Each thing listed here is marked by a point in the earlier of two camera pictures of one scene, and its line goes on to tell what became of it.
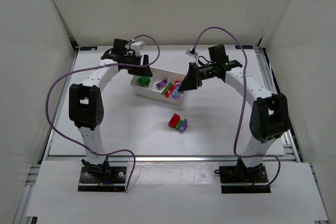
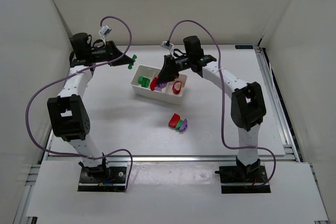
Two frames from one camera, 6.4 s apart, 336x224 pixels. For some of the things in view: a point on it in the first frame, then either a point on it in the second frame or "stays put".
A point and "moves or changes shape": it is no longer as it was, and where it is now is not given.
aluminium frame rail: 171,158 stays put
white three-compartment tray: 163,85 stays put
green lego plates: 167,87 moves or changes shape
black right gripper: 197,74 to 170,64
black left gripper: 134,62 to 111,54
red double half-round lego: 174,120 stays put
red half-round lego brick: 169,91 to 154,83
